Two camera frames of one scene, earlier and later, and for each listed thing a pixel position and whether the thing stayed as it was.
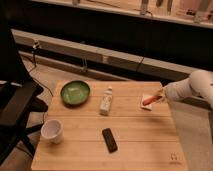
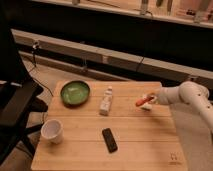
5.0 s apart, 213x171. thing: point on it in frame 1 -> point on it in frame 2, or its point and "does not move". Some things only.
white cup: [52, 131] does not move
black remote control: [110, 140] does not move
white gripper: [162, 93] -> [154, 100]
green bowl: [75, 92] does not move
